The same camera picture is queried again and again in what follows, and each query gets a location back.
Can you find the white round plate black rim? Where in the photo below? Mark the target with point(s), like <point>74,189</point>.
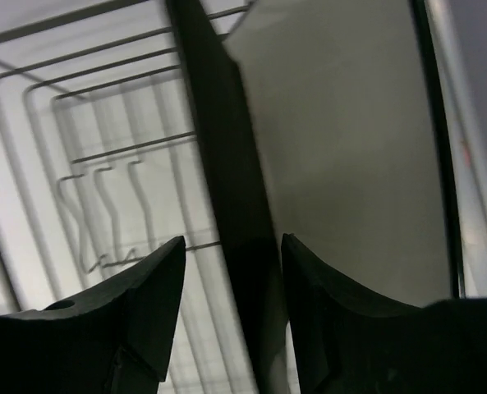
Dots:
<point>353,139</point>

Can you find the grey wire dish rack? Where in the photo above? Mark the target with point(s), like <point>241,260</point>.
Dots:
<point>99,166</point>

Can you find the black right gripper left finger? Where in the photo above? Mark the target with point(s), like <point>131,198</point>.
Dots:
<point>135,309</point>

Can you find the teal green square plate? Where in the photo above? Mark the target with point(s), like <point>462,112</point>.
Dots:
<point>236,187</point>

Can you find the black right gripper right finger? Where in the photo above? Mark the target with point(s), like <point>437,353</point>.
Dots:
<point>346,337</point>

